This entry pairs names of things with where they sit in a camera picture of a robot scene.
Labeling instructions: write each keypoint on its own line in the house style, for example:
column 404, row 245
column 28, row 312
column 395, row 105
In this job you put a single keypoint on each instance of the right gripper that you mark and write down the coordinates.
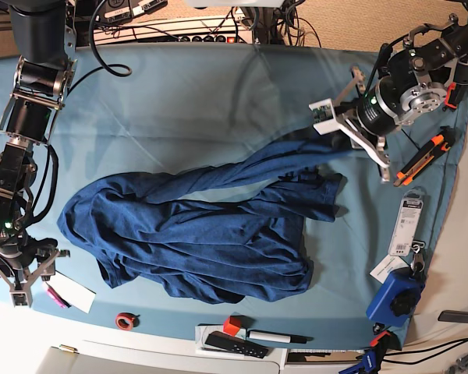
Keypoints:
column 20, row 279

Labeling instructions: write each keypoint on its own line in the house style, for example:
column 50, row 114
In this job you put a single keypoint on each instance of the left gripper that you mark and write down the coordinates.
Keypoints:
column 342, row 115

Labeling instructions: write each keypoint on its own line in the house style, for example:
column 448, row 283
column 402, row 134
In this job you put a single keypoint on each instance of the dark blue t-shirt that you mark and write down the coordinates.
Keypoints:
column 214, row 234

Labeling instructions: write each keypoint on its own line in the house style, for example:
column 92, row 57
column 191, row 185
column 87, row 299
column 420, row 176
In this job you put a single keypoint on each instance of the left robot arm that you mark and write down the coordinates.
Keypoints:
column 430, row 72

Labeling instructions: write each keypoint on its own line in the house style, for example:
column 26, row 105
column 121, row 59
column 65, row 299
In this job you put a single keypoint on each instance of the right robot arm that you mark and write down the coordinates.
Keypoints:
column 45, row 34

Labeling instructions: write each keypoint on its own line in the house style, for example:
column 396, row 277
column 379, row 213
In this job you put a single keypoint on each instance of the pink marker pen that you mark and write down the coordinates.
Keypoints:
column 58, row 300

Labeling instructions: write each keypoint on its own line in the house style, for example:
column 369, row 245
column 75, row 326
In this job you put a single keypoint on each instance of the white paper card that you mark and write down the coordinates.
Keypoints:
column 72, row 292

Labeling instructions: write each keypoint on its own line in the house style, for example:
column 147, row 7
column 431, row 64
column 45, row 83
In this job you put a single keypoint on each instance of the orange black utility knife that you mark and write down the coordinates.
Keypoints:
column 433, row 149

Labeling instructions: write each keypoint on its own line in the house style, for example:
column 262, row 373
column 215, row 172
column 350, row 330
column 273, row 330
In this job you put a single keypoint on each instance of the red tape roll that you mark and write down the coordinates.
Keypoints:
column 126, row 321

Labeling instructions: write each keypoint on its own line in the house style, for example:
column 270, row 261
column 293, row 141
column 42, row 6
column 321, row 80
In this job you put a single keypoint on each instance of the orange black clamp top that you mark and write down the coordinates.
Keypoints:
column 454, row 96

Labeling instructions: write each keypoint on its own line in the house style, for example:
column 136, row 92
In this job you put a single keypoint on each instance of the packaged tool blister pack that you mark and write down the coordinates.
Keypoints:
column 406, row 223

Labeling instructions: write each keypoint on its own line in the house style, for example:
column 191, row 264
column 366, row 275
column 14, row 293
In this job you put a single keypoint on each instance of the power strip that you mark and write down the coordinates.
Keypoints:
column 219, row 29

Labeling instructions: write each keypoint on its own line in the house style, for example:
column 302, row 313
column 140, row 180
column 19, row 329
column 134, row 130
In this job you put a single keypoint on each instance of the white label card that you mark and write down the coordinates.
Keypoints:
column 386, row 266

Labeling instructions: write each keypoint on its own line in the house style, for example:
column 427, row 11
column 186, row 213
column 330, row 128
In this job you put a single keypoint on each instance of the blue box with knob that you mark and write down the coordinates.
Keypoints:
column 397, row 297

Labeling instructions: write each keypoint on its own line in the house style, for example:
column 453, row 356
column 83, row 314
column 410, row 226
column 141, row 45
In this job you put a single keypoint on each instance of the light blue table cloth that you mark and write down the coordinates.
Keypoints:
column 192, row 105

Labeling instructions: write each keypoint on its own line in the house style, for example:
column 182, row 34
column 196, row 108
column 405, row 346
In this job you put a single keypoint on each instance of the black remote control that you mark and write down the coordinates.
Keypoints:
column 236, row 345

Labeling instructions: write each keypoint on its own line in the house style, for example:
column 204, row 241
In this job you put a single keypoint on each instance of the red cube block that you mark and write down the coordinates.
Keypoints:
column 232, row 326

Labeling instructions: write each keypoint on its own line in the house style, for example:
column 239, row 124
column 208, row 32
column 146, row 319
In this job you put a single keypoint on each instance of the black phone device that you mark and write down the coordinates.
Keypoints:
column 451, row 316

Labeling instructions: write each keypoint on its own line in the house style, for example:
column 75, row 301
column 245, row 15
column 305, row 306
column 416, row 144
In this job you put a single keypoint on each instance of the orange clamp bottom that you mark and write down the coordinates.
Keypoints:
column 382, row 338

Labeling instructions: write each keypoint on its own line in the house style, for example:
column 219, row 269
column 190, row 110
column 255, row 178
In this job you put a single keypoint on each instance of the white marker pen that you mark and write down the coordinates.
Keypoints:
column 277, row 337

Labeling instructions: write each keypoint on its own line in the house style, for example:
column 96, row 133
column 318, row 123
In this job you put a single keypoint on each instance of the blue spring clamp bottom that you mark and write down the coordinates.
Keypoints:
column 369, row 363

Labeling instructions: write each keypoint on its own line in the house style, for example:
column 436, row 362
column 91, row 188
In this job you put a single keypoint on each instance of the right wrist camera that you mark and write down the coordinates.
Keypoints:
column 21, row 298

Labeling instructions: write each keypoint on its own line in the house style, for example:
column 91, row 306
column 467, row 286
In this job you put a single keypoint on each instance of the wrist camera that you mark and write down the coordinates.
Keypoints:
column 21, row 298
column 325, row 119

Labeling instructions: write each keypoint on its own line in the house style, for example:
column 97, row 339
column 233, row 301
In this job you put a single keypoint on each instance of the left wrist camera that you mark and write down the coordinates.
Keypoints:
column 325, row 119

